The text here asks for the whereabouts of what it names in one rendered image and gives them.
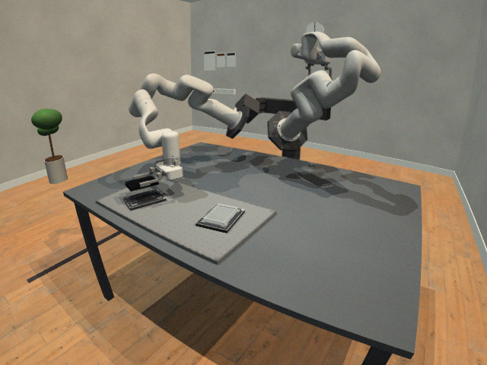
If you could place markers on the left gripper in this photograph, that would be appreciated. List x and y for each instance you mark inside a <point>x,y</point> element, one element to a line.
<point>321,59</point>

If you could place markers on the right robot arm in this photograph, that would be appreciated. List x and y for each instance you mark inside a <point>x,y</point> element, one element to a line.
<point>143,106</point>

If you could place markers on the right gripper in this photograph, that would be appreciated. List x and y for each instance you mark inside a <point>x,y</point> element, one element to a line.
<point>168,171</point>

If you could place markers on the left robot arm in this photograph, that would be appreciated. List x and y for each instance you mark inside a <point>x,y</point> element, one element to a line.
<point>318,90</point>

